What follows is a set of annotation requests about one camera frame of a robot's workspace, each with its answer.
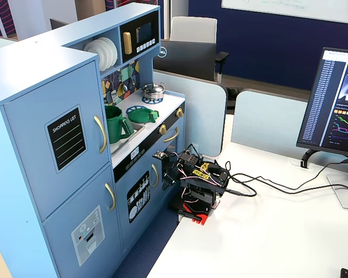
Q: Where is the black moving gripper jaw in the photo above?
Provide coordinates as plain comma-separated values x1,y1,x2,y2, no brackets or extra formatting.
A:
169,171,182,186

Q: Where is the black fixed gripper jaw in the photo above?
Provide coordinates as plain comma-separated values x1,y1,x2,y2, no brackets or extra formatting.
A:
161,166,173,191

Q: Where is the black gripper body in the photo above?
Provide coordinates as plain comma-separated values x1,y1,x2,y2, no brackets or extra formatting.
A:
163,151,190,181

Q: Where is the small steel pot with lid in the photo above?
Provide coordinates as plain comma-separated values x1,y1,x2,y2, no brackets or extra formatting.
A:
141,82,166,100

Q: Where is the red table clamp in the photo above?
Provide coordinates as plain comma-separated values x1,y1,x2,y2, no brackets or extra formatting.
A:
177,202,210,226

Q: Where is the light blue desk divider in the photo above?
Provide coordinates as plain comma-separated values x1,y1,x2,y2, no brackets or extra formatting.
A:
153,70,229,158
230,89,310,160

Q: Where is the steel toy sink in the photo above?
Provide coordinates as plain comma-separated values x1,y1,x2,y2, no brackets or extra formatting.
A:
110,123,146,156

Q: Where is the blue burner grate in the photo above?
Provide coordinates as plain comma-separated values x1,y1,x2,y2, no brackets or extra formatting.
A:
142,96,164,105
125,105,152,117

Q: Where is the black Dell monitor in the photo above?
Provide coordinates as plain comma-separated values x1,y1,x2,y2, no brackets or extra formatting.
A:
153,39,217,83

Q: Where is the white toy plate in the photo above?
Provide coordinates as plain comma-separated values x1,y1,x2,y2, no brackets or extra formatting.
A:
90,38,109,70
103,36,118,65
97,37,114,68
83,40,103,72

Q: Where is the white office chair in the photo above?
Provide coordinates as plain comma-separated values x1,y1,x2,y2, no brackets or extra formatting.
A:
169,16,230,83

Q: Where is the blue toy kitchen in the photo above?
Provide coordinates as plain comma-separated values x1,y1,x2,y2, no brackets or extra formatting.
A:
0,2,187,278

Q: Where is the silver monitor stand base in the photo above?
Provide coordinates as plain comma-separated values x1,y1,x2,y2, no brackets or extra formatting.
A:
326,173,348,210

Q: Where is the computer monitor showing graphs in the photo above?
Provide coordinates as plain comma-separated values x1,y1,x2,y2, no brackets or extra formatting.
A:
296,46,348,160

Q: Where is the white whiteboard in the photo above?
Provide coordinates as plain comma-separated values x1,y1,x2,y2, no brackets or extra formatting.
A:
220,0,348,25

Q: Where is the gold dishwasher door handle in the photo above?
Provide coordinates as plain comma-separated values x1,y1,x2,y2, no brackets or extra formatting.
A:
151,163,160,188

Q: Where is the gold oven door handle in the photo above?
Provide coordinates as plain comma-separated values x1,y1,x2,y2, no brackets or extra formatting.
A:
163,127,180,144

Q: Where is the gold freezer door handle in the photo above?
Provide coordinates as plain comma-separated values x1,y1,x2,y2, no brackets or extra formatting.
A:
104,182,117,212

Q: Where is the green pitcher with handle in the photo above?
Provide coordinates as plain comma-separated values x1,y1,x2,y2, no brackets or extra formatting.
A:
104,105,136,145

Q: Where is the gold fridge door handle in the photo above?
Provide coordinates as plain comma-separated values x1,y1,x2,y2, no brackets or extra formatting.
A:
93,115,108,155

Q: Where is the thin black cable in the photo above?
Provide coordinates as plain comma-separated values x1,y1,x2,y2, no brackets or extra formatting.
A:
225,158,348,192

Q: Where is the black cable with plug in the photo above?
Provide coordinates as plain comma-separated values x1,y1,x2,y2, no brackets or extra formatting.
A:
224,173,348,198

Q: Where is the clear desk cable grommet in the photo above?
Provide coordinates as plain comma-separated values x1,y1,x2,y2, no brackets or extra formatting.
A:
288,158,316,172

